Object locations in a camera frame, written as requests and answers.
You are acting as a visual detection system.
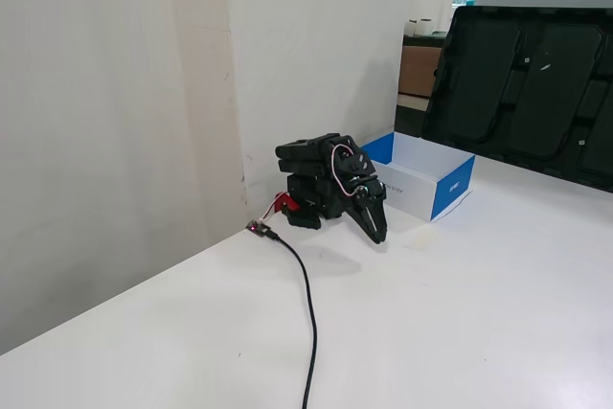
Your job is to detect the brown cardboard box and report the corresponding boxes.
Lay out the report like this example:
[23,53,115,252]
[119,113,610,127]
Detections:
[397,44,443,98]

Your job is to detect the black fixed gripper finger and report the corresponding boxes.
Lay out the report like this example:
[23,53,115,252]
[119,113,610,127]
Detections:
[345,205,381,244]

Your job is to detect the white pink servo wire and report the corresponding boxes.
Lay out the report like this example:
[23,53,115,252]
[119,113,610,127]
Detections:
[329,142,363,198]

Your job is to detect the black plastic tray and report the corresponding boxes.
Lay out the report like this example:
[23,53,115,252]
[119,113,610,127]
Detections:
[420,5,613,193]

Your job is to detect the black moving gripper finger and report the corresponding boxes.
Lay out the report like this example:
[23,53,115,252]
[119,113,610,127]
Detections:
[354,186,388,242]

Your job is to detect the black braided cable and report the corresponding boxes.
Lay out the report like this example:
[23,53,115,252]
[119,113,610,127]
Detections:
[267,231,319,409]

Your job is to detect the white and blue box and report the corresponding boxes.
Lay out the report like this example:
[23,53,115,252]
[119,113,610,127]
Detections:
[361,131,477,223]

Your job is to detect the small controller board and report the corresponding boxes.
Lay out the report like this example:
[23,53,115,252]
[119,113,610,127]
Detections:
[245,219,282,241]

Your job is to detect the red white thin wires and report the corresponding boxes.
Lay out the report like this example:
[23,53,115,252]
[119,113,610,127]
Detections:
[258,201,280,224]

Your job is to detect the red clamp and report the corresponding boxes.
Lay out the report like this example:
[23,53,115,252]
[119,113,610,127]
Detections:
[271,192,302,215]

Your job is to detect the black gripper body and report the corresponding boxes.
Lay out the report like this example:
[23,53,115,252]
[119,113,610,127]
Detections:
[326,133,387,212]

